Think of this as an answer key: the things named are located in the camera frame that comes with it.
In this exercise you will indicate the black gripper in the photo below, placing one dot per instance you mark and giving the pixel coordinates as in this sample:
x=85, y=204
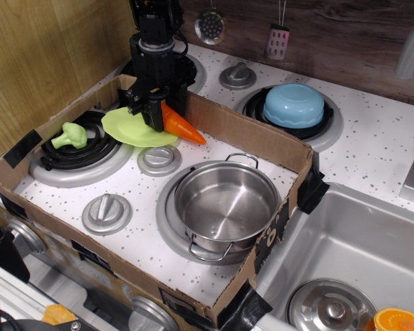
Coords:
x=152, y=71

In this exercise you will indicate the orange toy carrot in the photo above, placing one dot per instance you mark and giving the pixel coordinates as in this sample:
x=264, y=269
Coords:
x=177, y=125

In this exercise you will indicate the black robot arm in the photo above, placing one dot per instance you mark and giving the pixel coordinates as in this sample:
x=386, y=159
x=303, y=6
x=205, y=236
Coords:
x=159, y=24

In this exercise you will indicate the light green plastic plate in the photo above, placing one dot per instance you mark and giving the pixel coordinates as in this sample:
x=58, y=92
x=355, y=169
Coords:
x=131, y=129

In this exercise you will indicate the back left black burner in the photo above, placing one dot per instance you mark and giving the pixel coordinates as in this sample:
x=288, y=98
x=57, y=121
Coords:
x=187, y=69

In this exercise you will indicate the silver knob middle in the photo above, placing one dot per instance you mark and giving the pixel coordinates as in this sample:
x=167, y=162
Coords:
x=159, y=161

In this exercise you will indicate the silver knob upper centre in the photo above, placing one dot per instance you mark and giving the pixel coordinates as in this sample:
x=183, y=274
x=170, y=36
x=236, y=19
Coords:
x=238, y=77

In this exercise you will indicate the back right black burner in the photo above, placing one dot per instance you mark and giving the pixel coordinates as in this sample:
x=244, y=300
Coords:
x=254, y=108

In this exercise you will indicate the hanging silver slotted ladle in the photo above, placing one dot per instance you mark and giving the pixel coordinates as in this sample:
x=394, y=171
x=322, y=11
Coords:
x=211, y=25

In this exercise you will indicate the green toy broccoli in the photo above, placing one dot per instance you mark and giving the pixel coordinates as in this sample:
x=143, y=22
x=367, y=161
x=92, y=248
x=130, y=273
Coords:
x=73, y=135

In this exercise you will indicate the stainless steel pot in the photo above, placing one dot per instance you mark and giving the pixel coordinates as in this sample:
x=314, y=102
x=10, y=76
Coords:
x=224, y=206

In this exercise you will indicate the hanging silver spatula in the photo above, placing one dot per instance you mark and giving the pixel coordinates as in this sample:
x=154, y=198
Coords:
x=278, y=36

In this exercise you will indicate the light blue plastic bowl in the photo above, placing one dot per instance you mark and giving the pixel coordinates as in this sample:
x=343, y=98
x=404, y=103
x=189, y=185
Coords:
x=294, y=105

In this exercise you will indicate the brown cardboard fence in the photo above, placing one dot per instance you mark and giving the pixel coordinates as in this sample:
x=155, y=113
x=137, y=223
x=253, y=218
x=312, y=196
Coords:
x=200, y=296

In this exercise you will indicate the silver oven dial left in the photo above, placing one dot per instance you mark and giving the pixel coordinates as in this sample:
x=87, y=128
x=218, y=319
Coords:
x=26, y=241

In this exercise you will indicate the silver oven dial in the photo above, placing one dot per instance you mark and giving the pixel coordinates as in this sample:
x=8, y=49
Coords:
x=147, y=315
x=26, y=241

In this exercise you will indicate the silver oven dial right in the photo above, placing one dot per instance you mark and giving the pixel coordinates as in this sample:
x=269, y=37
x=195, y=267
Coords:
x=147, y=315

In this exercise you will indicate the orange toy piece bottom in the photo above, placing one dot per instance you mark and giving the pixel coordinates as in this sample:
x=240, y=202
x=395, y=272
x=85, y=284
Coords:
x=56, y=314

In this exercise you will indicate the silver faucet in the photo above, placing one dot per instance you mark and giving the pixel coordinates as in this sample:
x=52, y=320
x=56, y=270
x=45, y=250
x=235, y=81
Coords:
x=405, y=64

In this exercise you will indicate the silver pot lid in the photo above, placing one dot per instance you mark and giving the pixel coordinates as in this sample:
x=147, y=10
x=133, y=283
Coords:
x=329, y=304

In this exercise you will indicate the silver sink basin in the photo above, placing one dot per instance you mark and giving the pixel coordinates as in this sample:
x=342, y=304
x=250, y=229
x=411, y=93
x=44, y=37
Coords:
x=350, y=237

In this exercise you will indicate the orange slice toy can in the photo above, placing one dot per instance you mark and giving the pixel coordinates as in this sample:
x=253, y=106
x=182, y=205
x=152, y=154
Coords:
x=391, y=319

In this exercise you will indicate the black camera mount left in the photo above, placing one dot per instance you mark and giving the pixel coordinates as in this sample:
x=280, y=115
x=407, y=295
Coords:
x=10, y=259

